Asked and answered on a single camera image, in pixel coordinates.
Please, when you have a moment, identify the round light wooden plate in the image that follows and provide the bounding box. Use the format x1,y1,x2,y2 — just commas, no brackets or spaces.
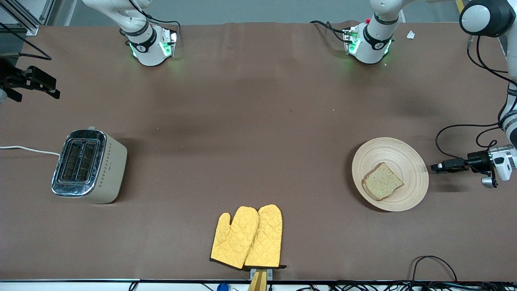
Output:
351,137,429,212

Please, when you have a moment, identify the slice of bread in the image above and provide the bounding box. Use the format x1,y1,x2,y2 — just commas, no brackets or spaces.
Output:
361,162,404,201

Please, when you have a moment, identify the cream and chrome toaster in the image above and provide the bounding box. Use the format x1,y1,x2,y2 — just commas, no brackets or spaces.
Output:
51,128,128,204

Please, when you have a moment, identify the brown table cover cloth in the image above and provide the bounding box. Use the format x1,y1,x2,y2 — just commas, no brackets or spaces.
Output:
0,21,517,281

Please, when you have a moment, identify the yellow quilted oven mitt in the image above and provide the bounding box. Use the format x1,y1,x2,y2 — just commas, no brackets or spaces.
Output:
210,206,260,270
244,204,286,270

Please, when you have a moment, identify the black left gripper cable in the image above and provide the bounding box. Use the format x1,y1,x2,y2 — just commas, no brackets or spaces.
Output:
435,36,517,163

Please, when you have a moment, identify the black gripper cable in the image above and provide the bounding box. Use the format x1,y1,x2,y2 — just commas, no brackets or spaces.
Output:
0,22,53,61
435,36,517,163

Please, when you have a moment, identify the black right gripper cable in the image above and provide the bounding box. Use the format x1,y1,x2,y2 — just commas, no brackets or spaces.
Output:
0,22,53,61

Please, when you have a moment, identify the aluminium frame post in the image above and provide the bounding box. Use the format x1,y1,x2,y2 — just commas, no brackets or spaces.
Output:
0,0,55,36

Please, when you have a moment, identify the white toaster power cable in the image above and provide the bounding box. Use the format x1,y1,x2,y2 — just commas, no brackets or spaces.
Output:
0,145,61,156

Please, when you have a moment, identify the black looped cable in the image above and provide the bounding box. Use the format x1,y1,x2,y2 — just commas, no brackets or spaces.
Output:
411,255,458,283

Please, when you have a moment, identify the black cable bundle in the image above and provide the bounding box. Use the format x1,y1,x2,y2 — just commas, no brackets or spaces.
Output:
283,280,517,291

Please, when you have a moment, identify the black right arm base cable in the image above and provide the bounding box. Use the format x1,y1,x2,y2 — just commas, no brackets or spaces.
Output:
128,0,181,41

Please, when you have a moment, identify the black arm base cable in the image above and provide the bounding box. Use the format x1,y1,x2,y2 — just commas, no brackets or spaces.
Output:
128,0,181,41
310,20,349,43

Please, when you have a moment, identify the black left arm base cable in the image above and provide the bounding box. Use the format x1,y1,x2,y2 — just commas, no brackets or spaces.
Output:
310,20,349,43

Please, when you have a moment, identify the wooden stand with grey bracket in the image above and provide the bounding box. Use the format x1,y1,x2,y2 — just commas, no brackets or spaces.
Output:
248,268,273,291

